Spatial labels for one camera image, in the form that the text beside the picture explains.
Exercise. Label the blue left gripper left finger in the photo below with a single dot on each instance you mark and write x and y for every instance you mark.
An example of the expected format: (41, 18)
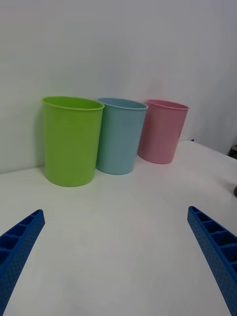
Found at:
(17, 249)

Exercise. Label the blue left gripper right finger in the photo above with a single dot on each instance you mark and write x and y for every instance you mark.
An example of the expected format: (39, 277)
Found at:
(217, 256)

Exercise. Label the green plastic waste bin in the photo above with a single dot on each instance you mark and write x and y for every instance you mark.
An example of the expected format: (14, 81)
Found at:
(70, 145)

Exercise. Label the pink plastic waste bin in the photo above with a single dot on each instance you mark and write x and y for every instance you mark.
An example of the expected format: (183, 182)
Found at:
(160, 135)

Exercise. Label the pale blue plastic waste bin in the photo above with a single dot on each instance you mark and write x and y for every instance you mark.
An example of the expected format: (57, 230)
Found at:
(118, 140)

